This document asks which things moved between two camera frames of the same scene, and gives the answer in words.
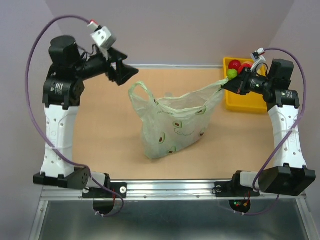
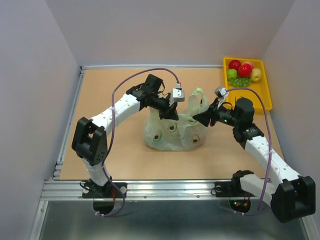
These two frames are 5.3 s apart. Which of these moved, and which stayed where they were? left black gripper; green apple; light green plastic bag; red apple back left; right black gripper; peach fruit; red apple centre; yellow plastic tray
Moved: light green plastic bag; right black gripper; left black gripper
Stayed: red apple back left; yellow plastic tray; peach fruit; red apple centre; green apple
